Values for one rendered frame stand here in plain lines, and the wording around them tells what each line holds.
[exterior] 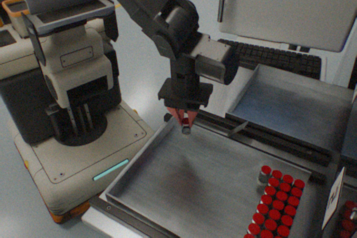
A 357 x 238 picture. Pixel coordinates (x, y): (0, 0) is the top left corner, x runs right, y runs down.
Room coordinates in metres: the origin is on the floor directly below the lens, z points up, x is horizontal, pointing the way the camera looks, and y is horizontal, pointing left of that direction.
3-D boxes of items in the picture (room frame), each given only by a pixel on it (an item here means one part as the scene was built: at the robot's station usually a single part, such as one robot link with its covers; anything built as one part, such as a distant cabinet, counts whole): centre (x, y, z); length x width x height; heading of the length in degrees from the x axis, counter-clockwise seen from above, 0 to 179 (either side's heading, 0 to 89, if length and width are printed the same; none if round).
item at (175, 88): (0.49, -0.01, 1.08); 0.10 x 0.07 x 0.07; 73
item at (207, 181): (0.37, -0.07, 0.90); 0.34 x 0.26 x 0.04; 60
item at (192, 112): (0.49, -0.01, 1.01); 0.07 x 0.07 x 0.09; 73
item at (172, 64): (0.49, -0.02, 1.14); 0.07 x 0.06 x 0.07; 55
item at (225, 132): (0.55, -0.10, 0.91); 0.14 x 0.03 x 0.06; 59
